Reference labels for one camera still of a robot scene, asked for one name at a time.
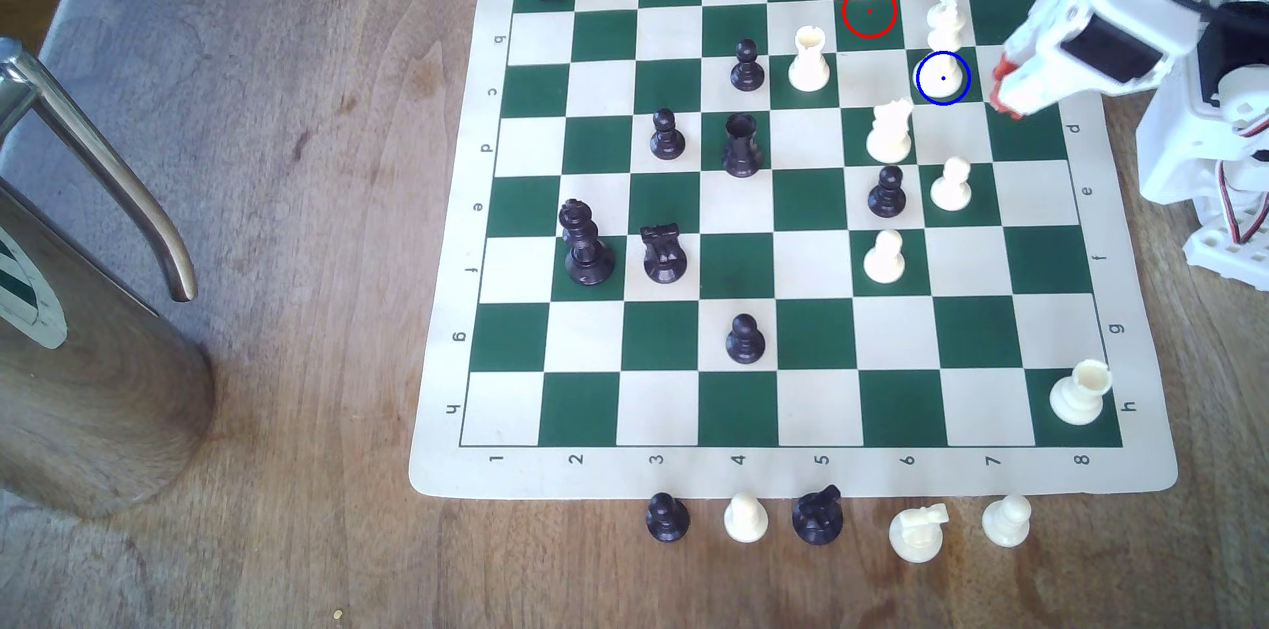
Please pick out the black queen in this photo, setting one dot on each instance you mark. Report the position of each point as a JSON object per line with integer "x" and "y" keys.
{"x": 589, "y": 262}

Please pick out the white rook chess piece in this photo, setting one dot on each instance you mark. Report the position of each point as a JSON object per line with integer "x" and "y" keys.
{"x": 1076, "y": 401}
{"x": 809, "y": 69}

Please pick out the black pawn chess piece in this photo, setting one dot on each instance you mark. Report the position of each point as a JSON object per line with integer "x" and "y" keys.
{"x": 886, "y": 201}
{"x": 667, "y": 143}
{"x": 747, "y": 72}
{"x": 667, "y": 520}
{"x": 745, "y": 345}

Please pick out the white king chess piece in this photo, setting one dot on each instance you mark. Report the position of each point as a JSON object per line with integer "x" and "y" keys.
{"x": 942, "y": 74}

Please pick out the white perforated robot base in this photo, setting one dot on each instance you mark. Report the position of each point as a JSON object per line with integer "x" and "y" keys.
{"x": 1234, "y": 257}

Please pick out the black knight chess piece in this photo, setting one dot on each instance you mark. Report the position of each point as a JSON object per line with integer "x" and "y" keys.
{"x": 817, "y": 520}
{"x": 663, "y": 260}

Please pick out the green and cream chess mat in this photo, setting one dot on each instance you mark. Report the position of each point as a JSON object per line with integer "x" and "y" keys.
{"x": 734, "y": 267}

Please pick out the white knight chess piece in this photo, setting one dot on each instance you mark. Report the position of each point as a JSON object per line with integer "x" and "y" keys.
{"x": 917, "y": 538}
{"x": 887, "y": 143}

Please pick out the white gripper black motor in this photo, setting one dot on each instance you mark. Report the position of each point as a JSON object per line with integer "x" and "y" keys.
{"x": 1032, "y": 82}

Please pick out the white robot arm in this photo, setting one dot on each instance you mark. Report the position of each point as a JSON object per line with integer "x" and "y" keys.
{"x": 1175, "y": 148}

